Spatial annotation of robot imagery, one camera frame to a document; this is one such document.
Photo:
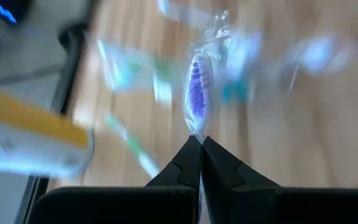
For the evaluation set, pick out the wrapped green toothbrush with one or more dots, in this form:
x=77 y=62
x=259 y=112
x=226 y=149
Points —
x=132 y=143
x=163 y=67

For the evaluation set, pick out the white yellow wipes canister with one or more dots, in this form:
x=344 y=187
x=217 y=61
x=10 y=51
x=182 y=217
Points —
x=36 y=124

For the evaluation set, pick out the blue toothbrush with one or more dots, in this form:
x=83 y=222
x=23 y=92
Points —
x=319 y=53

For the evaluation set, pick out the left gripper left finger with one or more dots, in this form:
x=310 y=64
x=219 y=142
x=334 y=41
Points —
x=166 y=205

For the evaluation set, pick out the purple toothbrush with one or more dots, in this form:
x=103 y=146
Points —
x=199 y=93

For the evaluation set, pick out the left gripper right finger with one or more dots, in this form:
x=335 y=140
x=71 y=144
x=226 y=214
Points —
x=259 y=205

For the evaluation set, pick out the clear acrylic holder cup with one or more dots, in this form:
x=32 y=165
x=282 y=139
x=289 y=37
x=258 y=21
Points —
x=242 y=59

